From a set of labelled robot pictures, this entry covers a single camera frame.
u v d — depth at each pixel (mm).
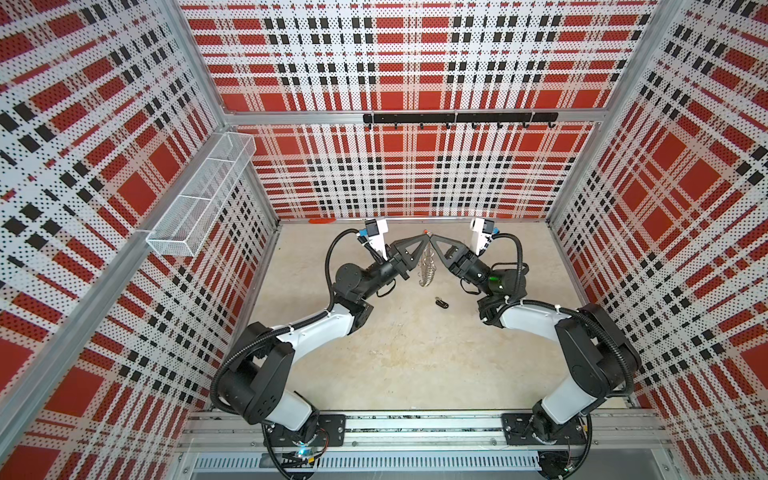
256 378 432
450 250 684
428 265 663
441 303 966
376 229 617
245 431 752
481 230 652
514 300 597
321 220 1237
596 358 460
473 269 662
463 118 906
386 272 639
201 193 777
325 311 565
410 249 675
